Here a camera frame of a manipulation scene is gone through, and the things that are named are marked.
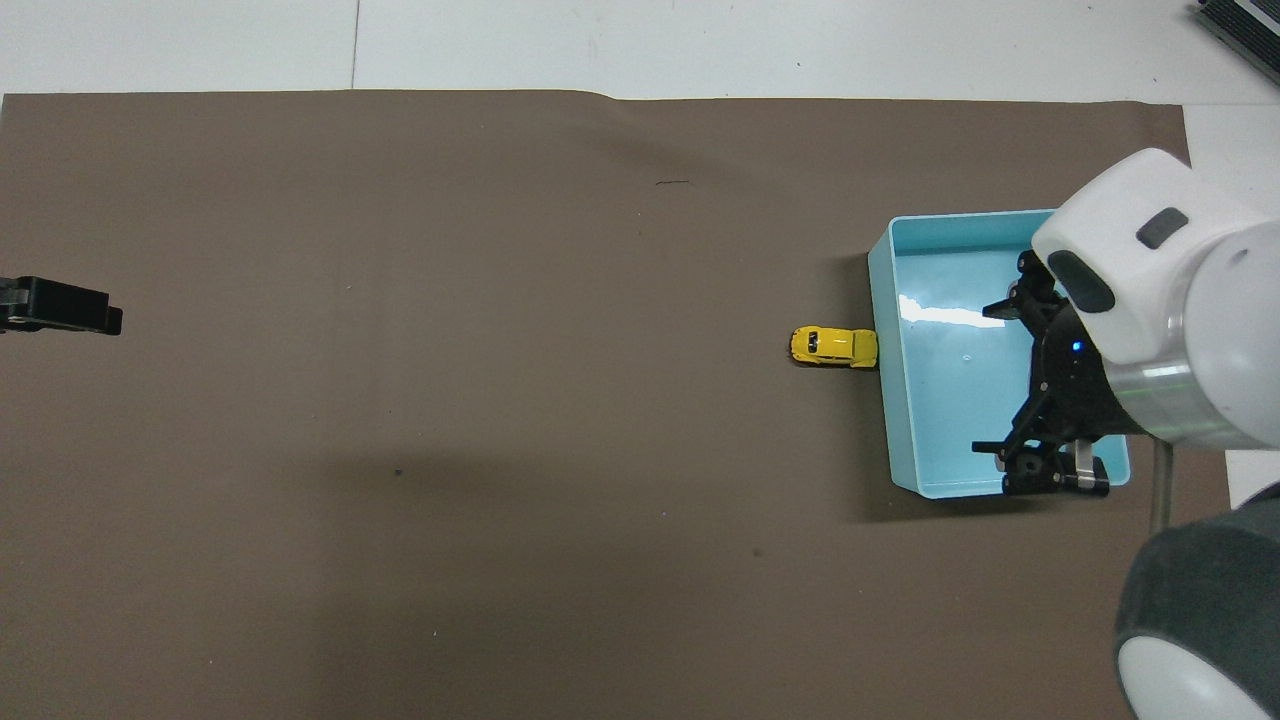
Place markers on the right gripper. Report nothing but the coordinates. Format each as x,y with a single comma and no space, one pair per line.
1075,375

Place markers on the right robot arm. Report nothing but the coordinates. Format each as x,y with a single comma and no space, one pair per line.
1190,300

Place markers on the yellow toy beetle car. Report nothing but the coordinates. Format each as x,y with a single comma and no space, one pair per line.
832,346

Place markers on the light blue plastic box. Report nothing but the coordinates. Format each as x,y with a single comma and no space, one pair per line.
950,410

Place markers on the black stand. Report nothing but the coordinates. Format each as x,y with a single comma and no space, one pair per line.
1245,25

